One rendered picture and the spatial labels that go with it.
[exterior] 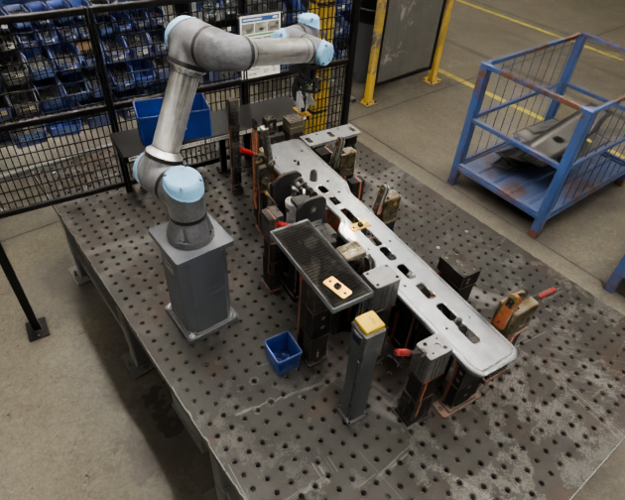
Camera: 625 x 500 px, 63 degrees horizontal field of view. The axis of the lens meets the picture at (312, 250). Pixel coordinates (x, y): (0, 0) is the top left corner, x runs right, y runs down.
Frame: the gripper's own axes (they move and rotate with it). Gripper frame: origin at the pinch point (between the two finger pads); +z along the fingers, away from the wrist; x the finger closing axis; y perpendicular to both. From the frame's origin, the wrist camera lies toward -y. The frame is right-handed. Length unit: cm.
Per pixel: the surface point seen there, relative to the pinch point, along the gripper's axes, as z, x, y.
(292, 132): 25.9, 10.1, -23.9
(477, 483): 56, -15, 133
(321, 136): 26.8, 21.7, -16.1
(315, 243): 10, -31, 62
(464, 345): 26, -5, 107
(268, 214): 19.1, -32.0, 32.6
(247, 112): 24, -2, -47
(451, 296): 26, 6, 90
